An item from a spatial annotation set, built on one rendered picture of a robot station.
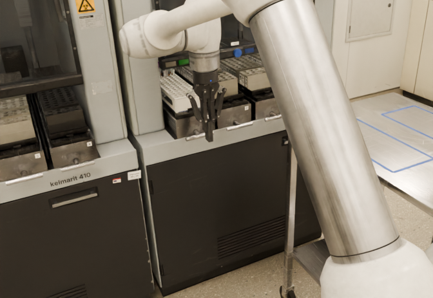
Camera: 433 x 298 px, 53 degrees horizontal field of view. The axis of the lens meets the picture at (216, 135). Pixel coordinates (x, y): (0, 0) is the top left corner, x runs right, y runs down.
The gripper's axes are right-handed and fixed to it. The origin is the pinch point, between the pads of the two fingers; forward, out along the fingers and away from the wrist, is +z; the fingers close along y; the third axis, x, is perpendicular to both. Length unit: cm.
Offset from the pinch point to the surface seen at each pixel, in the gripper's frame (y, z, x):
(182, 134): 4.7, 5.0, -11.7
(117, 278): 35, 57, -12
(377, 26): -197, 17, -131
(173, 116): 6.4, -0.4, -15.3
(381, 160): -30, -2, 43
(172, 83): -0.4, -5.9, -32.8
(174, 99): 4.9, -6.3, -15.7
